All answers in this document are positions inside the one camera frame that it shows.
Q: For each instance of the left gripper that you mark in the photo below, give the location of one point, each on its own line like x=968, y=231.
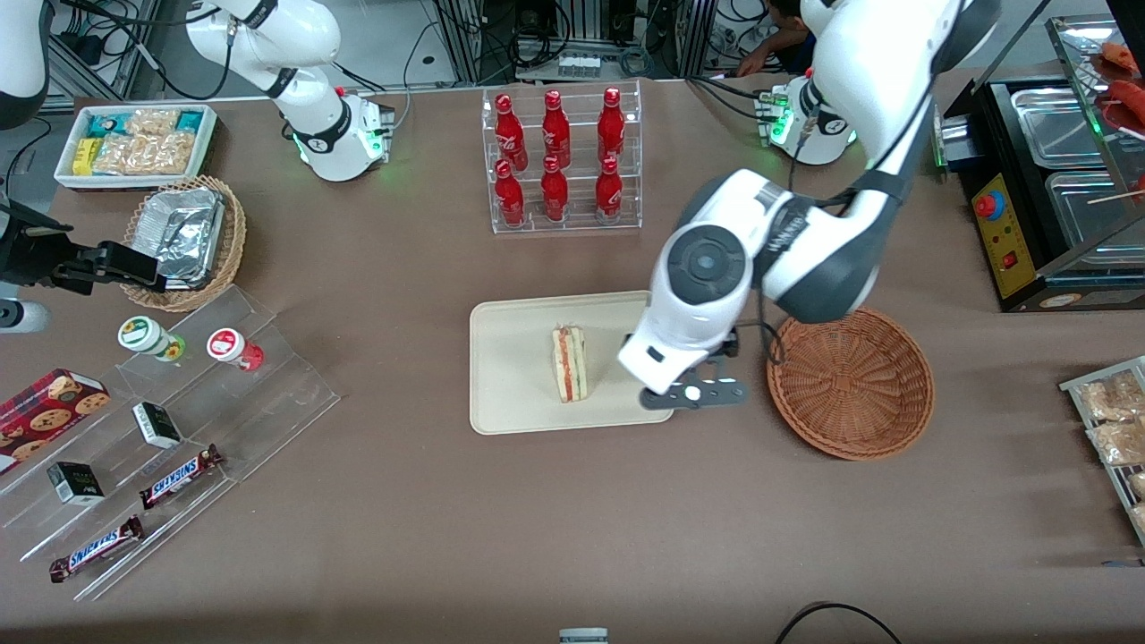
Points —
x=730, y=347

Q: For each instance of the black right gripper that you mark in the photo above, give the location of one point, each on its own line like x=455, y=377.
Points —
x=31, y=253

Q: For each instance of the triangle sandwich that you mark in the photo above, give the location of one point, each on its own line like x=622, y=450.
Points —
x=569, y=367

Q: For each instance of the person forearm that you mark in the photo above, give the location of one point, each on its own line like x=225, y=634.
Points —
x=774, y=49

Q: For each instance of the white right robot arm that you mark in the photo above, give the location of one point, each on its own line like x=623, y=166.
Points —
x=318, y=143

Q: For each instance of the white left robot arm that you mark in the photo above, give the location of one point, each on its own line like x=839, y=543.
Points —
x=805, y=241

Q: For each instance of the oval brown wicker basket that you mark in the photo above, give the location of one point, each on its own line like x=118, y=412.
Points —
x=234, y=241

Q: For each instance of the cream plastic tray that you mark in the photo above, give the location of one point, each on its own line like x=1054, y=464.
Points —
x=514, y=376

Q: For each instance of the round brown wicker basket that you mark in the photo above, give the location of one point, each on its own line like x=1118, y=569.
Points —
x=850, y=385

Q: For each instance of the person hand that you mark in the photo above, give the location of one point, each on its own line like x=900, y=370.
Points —
x=750, y=67

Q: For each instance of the aluminium foil container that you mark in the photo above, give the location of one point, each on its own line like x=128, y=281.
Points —
x=179, y=233

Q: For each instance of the green lid cup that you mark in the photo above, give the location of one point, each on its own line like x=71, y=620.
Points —
x=143, y=334

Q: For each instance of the white plastic snack bin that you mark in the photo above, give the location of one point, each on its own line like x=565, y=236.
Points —
x=134, y=182

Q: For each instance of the large clear cracker bag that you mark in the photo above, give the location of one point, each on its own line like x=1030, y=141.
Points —
x=143, y=154

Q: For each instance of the yellow snack packet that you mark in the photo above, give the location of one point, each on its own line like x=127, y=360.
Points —
x=84, y=156

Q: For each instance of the red lid cup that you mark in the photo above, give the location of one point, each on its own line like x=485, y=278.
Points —
x=228, y=344

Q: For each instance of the teal snack packet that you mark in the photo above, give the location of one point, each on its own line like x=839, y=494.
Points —
x=106, y=123
x=190, y=121

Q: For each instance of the small clear cracker bag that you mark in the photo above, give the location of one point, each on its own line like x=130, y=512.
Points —
x=152, y=121

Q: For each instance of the clear acrylic bottle rack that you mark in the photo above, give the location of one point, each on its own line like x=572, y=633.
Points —
x=572, y=228

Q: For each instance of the small black box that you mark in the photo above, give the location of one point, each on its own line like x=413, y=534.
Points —
x=156, y=425
x=75, y=483

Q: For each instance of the red cookie box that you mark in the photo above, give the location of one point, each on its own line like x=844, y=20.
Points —
x=45, y=411

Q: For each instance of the red cola bottle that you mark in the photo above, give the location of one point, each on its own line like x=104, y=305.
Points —
x=611, y=125
x=555, y=130
x=555, y=197
x=510, y=134
x=509, y=201
x=608, y=197

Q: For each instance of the clear acrylic step display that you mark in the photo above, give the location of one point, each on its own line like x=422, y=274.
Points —
x=286, y=394

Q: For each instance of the Snickers chocolate bar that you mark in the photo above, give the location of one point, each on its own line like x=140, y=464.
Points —
x=179, y=477
x=97, y=548

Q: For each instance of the small grey device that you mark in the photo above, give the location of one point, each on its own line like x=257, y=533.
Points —
x=583, y=637

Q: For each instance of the white power strip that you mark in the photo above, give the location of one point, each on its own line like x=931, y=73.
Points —
x=578, y=66

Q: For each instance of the person in blue shirt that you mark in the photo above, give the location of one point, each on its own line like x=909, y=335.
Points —
x=801, y=54

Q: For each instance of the black food warmer case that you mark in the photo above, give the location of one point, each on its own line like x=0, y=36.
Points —
x=1006, y=241

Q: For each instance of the steel warmer pan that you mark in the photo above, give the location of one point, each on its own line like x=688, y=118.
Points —
x=1087, y=210
x=1055, y=130

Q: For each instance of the clear bag of snacks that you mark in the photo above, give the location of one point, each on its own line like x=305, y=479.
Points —
x=1138, y=485
x=1123, y=443
x=1140, y=519
x=1114, y=398

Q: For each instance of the wooden skewer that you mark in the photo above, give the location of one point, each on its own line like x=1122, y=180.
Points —
x=1118, y=197

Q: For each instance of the red sausage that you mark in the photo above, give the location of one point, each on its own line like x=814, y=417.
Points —
x=1120, y=55
x=1129, y=94

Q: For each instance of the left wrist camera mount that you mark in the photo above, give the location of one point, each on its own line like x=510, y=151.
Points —
x=716, y=394

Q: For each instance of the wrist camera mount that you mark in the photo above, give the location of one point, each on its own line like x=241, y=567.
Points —
x=22, y=317
x=716, y=394

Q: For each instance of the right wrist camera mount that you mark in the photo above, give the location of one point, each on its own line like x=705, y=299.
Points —
x=22, y=317

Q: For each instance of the aluminium frame structure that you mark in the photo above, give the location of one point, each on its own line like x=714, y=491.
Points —
x=465, y=36

